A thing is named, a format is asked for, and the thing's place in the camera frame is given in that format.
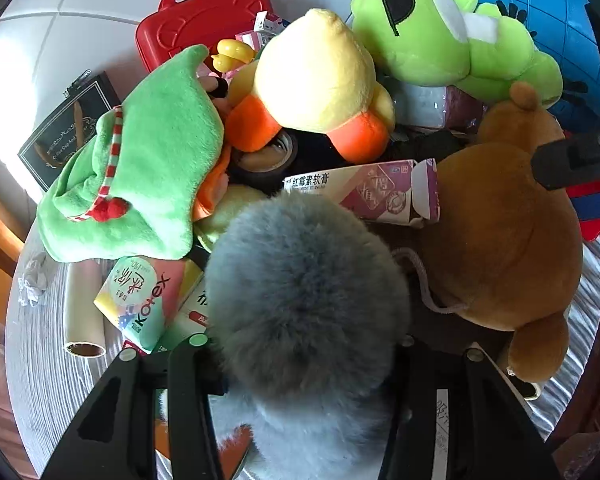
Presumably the small yellow rubber duck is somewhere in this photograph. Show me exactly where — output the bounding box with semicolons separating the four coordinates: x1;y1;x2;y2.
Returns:
210;38;256;76

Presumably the red blue toy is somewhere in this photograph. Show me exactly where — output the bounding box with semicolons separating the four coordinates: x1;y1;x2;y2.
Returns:
565;177;600;243

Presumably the brown wooden frame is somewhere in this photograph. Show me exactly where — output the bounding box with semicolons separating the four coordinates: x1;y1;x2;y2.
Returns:
0;177;28;313

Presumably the small pink white box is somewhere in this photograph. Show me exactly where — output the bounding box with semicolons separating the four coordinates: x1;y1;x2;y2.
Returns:
252;10;291;37

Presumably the black tape roll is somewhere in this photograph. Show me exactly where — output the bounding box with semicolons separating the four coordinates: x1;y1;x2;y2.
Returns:
228;129;299;186

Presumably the white green packet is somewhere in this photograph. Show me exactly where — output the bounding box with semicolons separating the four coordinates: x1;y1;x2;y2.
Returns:
155;260;216;356

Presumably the pastel pad packet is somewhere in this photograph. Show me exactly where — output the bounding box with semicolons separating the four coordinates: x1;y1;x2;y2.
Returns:
94;256;191;353

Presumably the red plastic case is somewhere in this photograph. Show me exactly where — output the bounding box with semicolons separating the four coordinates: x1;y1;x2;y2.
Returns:
135;0;291;73

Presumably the crumpled white tissue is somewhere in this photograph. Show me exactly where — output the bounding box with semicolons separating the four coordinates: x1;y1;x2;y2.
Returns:
14;252;48;307

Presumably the pink white medicine box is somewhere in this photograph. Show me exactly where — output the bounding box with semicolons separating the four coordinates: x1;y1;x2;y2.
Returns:
283;158;441;228

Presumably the brown bear plush toy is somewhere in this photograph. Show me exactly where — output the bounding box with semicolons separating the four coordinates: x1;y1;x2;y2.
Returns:
395;81;583;386

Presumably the green frog plush toy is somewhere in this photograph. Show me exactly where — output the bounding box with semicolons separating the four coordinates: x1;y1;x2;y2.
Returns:
351;0;563;108

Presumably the white paper roll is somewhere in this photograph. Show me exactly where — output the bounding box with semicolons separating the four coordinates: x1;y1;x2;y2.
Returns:
62;260;107;358

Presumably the purple white packet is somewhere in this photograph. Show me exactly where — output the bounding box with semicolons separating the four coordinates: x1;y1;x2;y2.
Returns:
395;82;486;133

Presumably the black gift box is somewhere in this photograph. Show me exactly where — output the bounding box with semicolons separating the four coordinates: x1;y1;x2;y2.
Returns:
17;71;123;192

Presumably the grey fluffy plush toy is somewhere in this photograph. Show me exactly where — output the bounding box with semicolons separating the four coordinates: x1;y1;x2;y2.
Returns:
202;192;413;480

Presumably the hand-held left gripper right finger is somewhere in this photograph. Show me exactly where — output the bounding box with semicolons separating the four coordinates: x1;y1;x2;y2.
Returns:
380;334;561;480

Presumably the yellow duck plush toy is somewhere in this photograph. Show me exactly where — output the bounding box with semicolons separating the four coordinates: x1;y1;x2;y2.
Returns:
222;8;396;163

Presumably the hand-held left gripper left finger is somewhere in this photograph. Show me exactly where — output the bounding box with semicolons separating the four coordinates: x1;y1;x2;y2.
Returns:
40;332;228;480

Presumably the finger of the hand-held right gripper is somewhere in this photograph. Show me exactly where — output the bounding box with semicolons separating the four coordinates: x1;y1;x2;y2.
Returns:
530;130;600;192

